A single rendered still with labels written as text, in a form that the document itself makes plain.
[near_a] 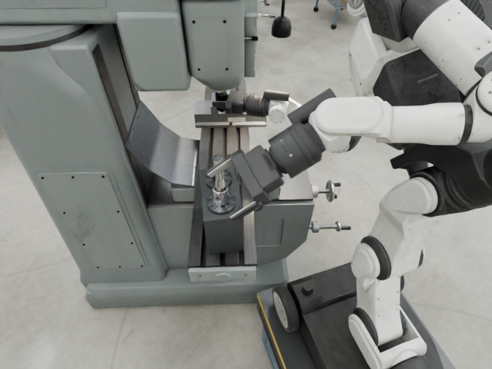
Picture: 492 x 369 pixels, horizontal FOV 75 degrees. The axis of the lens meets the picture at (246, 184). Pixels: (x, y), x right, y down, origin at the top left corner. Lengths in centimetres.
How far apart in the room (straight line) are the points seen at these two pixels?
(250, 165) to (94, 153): 82
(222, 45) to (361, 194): 193
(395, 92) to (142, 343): 180
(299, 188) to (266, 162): 98
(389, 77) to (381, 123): 24
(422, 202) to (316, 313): 81
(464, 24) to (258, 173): 43
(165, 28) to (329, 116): 65
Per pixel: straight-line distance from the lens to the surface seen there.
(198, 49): 112
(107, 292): 209
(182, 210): 156
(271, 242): 180
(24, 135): 139
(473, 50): 68
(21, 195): 314
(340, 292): 154
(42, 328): 236
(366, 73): 83
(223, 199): 95
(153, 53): 113
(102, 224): 163
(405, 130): 62
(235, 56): 113
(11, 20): 125
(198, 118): 159
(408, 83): 82
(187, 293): 199
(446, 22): 70
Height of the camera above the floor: 193
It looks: 47 degrees down
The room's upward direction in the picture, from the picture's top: straight up
